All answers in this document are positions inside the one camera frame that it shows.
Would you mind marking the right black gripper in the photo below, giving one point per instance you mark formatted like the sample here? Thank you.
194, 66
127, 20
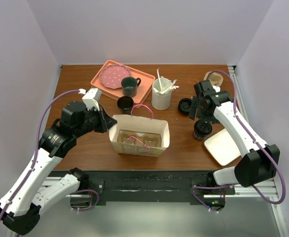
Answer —
197, 103

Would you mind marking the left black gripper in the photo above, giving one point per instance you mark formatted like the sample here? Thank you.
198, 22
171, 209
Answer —
106, 122

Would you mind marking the black cup lid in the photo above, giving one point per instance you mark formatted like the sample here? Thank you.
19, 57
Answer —
203, 125

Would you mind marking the black plastic cup stack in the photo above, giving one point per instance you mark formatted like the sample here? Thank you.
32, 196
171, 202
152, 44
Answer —
125, 104

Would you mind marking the cream and pink paper bag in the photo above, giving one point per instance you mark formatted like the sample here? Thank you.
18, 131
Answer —
142, 125

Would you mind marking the brown cardboard cup carrier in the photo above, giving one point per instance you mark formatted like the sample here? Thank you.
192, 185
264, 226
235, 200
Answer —
141, 139
215, 79

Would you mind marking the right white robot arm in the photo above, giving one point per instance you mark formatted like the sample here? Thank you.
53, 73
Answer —
258, 158

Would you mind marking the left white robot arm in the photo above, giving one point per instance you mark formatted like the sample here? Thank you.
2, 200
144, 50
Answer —
23, 205

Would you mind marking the white cylindrical container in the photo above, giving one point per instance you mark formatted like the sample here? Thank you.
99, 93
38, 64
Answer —
160, 101

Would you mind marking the dark green mug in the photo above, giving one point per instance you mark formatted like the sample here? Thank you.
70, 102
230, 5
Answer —
129, 86

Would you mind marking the pink polka dot plate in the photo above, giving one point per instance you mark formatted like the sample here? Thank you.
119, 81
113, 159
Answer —
111, 76

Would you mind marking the white square plate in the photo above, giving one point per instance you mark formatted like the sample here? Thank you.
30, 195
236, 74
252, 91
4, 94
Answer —
222, 148

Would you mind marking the white wrapped straw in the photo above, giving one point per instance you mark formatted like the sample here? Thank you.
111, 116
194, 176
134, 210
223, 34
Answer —
160, 82

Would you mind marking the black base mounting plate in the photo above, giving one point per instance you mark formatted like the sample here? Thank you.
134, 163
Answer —
147, 185

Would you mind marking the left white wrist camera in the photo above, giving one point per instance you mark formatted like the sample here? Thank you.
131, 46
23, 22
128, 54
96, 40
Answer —
91, 98

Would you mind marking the aluminium frame rail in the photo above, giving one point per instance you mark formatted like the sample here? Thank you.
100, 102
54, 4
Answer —
240, 101

